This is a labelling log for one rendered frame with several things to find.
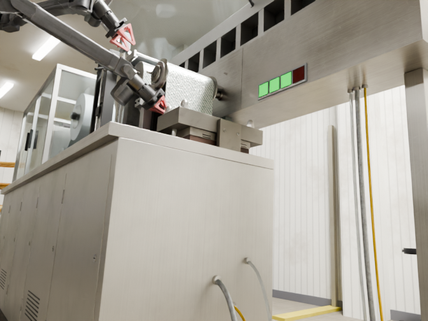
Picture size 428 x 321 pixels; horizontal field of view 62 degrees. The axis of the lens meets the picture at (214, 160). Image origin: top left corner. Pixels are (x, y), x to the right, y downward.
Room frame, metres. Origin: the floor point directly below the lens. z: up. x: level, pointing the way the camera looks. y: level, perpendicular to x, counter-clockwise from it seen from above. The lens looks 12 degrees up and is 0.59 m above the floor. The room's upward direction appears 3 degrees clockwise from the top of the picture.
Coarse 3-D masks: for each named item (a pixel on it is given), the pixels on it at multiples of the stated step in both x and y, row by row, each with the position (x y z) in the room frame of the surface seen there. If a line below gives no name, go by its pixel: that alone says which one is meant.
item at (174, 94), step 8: (168, 88) 1.35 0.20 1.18; (176, 88) 1.37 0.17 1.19; (184, 88) 1.39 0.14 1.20; (168, 96) 1.35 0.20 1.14; (176, 96) 1.37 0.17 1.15; (184, 96) 1.39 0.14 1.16; (192, 96) 1.42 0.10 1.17; (200, 96) 1.44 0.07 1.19; (208, 96) 1.47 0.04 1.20; (168, 104) 1.35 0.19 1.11; (176, 104) 1.37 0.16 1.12; (192, 104) 1.42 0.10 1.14; (200, 104) 1.44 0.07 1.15; (208, 104) 1.47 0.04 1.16; (208, 112) 1.47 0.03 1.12
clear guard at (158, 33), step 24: (120, 0) 1.86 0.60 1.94; (144, 0) 1.77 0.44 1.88; (168, 0) 1.68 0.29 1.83; (192, 0) 1.61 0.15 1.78; (216, 0) 1.54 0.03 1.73; (240, 0) 1.48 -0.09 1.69; (144, 24) 1.92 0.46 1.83; (168, 24) 1.82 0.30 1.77; (192, 24) 1.74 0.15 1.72; (216, 24) 1.66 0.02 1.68; (144, 48) 2.10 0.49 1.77; (168, 48) 1.98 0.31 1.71
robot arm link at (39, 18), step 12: (12, 0) 0.89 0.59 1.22; (24, 0) 0.91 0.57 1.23; (24, 12) 0.92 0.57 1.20; (36, 12) 0.96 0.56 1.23; (36, 24) 0.98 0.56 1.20; (48, 24) 0.99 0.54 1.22; (60, 24) 1.01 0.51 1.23; (60, 36) 1.03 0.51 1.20; (72, 36) 1.05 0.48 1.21; (84, 36) 1.07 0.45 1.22; (84, 48) 1.09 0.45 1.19; (96, 48) 1.11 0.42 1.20; (96, 60) 1.13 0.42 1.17; (108, 60) 1.14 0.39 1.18; (120, 60) 1.16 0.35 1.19; (120, 72) 1.18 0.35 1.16
